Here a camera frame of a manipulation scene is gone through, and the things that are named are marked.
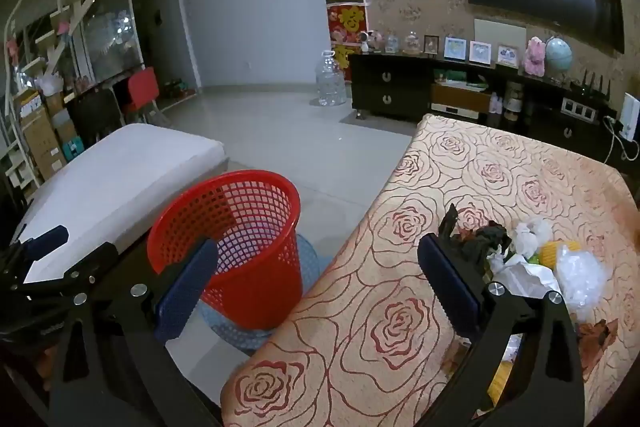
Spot blue picture frame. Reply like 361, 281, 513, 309
444, 37, 468, 60

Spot dark chair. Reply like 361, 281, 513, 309
65, 88, 126, 148

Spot beige wall panel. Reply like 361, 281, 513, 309
474, 18, 528, 52

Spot white staircase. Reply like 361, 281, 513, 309
0, 0, 126, 202

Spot pale blue globe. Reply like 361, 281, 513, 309
544, 36, 573, 85

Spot row of shoes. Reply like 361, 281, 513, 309
162, 79, 196, 100

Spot brown wooden box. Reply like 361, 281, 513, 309
431, 83, 493, 106

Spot white tower device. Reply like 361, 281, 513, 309
620, 93, 640, 142

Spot large yellow foam net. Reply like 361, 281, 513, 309
537, 241, 581, 269

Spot white socket panel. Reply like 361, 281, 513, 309
561, 97, 600, 120

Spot large clear water bottle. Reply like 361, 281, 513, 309
315, 49, 348, 108

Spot white set-top box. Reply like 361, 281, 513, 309
431, 103, 483, 115

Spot black television cabinet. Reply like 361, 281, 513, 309
347, 52, 636, 168

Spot red festive paper cutout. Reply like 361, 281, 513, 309
332, 43, 363, 68

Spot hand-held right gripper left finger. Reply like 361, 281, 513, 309
47, 237, 223, 427

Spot stacked round tins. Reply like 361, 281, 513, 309
504, 82, 523, 122

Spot white power cable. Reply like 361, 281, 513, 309
602, 117, 633, 165

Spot red chair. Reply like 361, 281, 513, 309
122, 67, 166, 128

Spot stack of cardboard boxes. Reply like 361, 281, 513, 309
10, 77, 83, 182

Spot brown crumpled wrapper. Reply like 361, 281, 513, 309
575, 319, 623, 380

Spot green flat package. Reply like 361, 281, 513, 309
435, 69, 488, 90

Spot black wifi router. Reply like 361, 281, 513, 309
570, 72, 611, 98

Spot blue round mat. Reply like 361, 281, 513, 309
197, 231, 321, 353

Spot clear plastic bag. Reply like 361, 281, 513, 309
555, 244, 608, 313

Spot white crumpled tissue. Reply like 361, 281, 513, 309
509, 224, 538, 258
527, 216, 555, 248

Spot pale landscape picture frame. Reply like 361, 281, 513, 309
496, 45, 520, 68

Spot red plastic mesh basket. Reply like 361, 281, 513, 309
146, 170, 302, 332

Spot black wrapper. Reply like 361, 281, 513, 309
439, 203, 510, 264

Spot pink plush toy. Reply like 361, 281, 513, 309
522, 37, 547, 76

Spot glass sliding door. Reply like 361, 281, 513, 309
75, 0, 146, 82

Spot red festive wall poster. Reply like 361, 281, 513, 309
326, 4, 368, 42

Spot white paper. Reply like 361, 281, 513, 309
487, 252, 563, 303

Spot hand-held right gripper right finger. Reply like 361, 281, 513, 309
417, 234, 586, 427

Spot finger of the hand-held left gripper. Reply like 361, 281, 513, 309
0, 225, 69, 280
10, 241, 119, 308

